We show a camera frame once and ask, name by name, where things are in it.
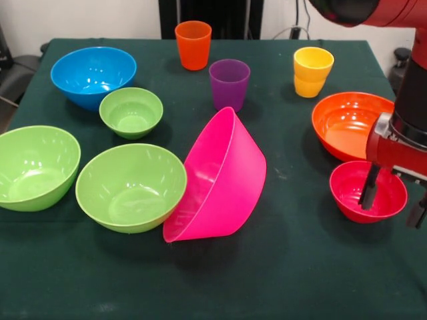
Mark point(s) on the small green plastic bowl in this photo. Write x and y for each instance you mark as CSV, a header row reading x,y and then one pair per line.
x,y
130,116

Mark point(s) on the blue plastic bowl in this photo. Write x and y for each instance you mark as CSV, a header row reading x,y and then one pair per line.
x,y
93,73

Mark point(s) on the orange plastic cup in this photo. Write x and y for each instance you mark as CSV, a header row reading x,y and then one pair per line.
x,y
193,46

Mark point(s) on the purple plastic cup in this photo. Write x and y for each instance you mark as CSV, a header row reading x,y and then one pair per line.
x,y
228,86

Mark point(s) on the dark green tablecloth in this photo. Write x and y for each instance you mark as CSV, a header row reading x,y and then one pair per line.
x,y
233,276

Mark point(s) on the black equipment base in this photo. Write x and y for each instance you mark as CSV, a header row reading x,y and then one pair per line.
x,y
399,71

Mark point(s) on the black power plug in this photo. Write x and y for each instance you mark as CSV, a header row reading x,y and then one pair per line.
x,y
295,32

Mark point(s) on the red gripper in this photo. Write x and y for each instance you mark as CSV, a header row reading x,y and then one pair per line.
x,y
393,155

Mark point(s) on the orange plastic bowl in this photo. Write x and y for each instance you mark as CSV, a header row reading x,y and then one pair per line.
x,y
343,130

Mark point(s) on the pink plastic bowl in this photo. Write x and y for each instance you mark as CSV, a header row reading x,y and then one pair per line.
x,y
233,186

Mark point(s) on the black office chair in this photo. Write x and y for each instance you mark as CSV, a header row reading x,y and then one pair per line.
x,y
20,73

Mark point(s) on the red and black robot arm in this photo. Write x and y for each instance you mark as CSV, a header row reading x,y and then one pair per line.
x,y
413,93

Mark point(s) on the large green plastic bowl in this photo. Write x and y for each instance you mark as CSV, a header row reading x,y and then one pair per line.
x,y
130,196
33,166

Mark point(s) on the small red plastic bowl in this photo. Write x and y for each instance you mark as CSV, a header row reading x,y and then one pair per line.
x,y
347,193

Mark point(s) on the yellow plastic cup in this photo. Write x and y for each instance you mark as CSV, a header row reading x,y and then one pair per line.
x,y
313,63
309,88

